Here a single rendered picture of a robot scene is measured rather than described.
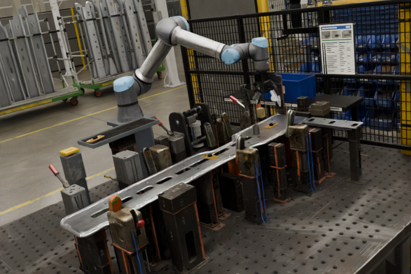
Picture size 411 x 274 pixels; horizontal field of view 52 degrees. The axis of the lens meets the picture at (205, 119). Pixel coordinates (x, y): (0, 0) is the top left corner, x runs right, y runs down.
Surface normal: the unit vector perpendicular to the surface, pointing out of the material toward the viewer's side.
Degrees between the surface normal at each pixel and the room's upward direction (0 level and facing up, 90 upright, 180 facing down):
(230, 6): 90
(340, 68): 90
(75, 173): 90
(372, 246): 0
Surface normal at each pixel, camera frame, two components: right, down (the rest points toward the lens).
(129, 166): 0.70, 0.10
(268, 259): -0.14, -0.95
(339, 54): -0.70, 0.29
